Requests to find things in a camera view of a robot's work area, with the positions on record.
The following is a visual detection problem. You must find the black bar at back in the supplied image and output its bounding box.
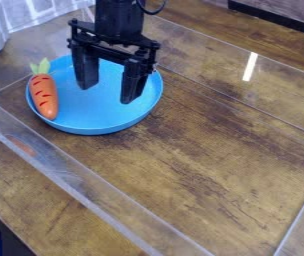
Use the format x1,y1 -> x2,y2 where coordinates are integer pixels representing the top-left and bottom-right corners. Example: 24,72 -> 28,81
229,0 -> 304,33

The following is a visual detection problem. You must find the blue round tray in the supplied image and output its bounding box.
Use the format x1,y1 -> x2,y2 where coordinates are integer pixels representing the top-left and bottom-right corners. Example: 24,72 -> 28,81
26,55 -> 163,135

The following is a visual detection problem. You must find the clear acrylic barrier wall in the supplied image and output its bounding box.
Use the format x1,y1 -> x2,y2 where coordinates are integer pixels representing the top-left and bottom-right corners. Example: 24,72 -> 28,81
0,3 -> 304,256

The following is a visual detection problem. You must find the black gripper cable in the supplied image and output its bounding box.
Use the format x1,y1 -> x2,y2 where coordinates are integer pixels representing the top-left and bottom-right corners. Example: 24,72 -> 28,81
135,0 -> 170,16

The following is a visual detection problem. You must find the orange toy carrot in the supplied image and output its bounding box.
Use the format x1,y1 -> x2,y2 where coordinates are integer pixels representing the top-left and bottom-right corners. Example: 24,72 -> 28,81
30,58 -> 59,120

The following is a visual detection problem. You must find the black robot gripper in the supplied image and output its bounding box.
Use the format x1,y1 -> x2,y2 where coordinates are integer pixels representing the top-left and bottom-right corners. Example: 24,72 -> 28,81
68,0 -> 162,104

